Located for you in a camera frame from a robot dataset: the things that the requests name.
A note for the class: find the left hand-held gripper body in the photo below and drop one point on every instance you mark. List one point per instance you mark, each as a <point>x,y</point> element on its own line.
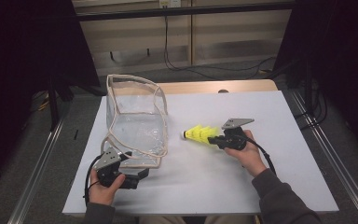
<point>108,158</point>

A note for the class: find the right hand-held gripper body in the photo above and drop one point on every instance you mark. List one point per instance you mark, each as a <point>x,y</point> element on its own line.
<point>234,123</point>

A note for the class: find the transparent bag with beige trim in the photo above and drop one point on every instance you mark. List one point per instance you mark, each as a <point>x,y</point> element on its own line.
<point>136,130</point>

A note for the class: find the person's left hand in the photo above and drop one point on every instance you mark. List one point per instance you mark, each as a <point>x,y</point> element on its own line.
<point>101,194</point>

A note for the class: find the person's right hand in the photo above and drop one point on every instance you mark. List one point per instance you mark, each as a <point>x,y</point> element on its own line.
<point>250,158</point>

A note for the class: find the white table sheet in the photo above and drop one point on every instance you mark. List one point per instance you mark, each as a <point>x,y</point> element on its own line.
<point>230,102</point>

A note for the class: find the dark round table knob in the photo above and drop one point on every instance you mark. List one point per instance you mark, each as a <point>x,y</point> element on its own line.
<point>223,91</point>

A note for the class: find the small black floor object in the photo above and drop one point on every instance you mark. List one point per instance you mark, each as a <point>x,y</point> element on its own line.
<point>75,134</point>

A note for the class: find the black metal stand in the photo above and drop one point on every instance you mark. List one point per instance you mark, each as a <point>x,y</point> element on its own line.
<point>53,105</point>

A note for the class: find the black horizontal bar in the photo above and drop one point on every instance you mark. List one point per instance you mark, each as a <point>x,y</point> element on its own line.
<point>199,11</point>

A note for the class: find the black curtain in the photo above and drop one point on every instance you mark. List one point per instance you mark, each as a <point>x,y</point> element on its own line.
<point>18,62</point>
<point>348,46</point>

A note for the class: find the white power outlet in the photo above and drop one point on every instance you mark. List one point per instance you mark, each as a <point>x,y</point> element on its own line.
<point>169,3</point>

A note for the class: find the aluminium floor rail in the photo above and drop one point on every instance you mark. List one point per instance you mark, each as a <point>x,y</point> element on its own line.
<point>338,161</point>
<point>34,180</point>

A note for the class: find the black wall hook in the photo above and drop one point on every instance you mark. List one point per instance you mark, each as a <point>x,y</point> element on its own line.
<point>112,55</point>
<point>148,51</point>

